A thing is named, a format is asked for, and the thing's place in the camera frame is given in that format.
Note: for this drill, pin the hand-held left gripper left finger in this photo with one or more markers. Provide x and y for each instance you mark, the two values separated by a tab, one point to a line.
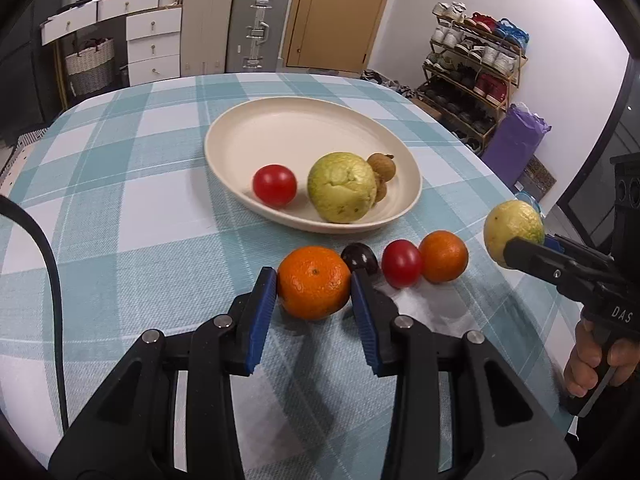
260	320

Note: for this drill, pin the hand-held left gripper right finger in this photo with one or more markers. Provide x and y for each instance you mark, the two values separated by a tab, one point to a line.
367	325

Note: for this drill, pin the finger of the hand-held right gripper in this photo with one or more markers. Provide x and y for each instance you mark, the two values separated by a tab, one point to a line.
555	243
530	257

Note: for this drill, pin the yellow-green guava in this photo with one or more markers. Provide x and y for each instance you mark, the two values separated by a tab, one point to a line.
341	187
510	225

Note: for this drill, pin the large orange mandarin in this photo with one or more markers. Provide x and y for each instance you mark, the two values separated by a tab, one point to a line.
314	282

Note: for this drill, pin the dark purple plum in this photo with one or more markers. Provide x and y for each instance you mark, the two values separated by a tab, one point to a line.
359	257

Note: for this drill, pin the red tomato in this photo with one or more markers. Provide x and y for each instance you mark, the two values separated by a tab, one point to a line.
401	262
274	185

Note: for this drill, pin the small orange mandarin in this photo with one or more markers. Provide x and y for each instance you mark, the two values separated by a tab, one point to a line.
443	256

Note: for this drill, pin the brown longan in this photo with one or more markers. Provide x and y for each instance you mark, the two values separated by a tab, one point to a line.
381	190
383	165

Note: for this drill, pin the cream round plate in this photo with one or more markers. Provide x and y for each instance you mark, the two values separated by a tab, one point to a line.
280	135

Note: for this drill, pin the person's right hand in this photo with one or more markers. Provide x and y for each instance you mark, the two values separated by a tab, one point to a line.
577	360

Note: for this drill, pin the patterned brown box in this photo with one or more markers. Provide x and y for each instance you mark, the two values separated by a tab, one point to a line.
539	172

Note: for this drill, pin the purple bag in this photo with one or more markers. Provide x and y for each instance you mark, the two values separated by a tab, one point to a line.
515	145

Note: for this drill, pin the small cardboard box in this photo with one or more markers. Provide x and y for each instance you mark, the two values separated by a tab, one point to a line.
426	109

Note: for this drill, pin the wooden shoe rack with shoes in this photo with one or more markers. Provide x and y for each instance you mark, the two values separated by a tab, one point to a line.
470	55

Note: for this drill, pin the pile of loose shoes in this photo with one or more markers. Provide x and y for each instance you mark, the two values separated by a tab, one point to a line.
385	82

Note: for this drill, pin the dotted white rug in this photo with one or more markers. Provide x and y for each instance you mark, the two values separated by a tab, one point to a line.
22	155

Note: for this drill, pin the silver suitcase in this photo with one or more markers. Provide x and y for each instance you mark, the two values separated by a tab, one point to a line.
257	25

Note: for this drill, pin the beige suitcase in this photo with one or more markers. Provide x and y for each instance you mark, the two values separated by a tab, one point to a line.
207	25

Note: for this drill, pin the woven laundry basket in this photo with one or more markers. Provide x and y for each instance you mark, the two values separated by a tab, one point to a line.
90	67

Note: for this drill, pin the tan wooden door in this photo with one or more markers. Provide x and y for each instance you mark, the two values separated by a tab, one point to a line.
345	15

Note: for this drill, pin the white desk with drawers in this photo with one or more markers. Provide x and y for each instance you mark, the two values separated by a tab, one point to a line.
150	35

